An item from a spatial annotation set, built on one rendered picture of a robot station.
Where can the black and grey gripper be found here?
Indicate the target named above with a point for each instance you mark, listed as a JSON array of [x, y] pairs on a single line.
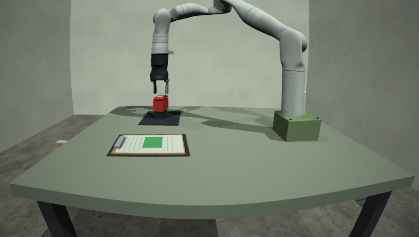
[[159, 64]]

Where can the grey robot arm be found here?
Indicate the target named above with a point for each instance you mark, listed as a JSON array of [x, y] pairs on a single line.
[[292, 43]]

